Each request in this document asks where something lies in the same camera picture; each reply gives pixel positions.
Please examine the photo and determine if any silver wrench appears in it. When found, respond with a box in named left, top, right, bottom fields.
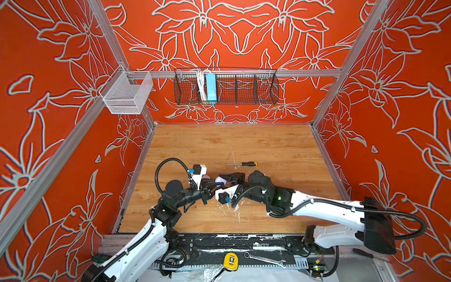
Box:
left=244, top=252, right=286, bottom=269

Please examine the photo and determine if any yellow black handled screwdriver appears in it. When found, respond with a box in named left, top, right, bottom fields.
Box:
left=228, top=162, right=257, bottom=167

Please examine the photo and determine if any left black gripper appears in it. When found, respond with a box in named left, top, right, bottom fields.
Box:
left=174, top=178, right=222, bottom=209

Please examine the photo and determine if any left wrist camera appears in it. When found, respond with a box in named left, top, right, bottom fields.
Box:
left=187, top=164, right=207, bottom=190

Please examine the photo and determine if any yellow tape measure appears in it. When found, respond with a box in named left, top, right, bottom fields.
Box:
left=223, top=252, right=238, bottom=271

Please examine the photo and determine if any clear mesh wall basket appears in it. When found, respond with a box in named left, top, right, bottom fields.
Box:
left=99, top=65, right=154, bottom=115

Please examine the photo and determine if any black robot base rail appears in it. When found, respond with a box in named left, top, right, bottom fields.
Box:
left=171, top=233, right=335, bottom=269

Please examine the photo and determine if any light blue box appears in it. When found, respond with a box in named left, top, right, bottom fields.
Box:
left=206, top=72, right=217, bottom=104

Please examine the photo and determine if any black wire wall basket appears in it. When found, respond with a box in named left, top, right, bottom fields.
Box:
left=173, top=68, right=280, bottom=106

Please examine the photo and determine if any green handled screwdriver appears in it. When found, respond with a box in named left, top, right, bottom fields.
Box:
left=92, top=254, right=111, bottom=264

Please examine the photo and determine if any purple round puck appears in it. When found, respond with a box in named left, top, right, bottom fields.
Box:
left=215, top=176, right=227, bottom=184

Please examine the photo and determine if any white coiled cable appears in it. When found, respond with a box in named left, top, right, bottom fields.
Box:
left=195, top=70, right=207, bottom=103

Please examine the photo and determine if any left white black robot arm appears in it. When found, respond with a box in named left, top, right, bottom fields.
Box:
left=82, top=157, right=227, bottom=282

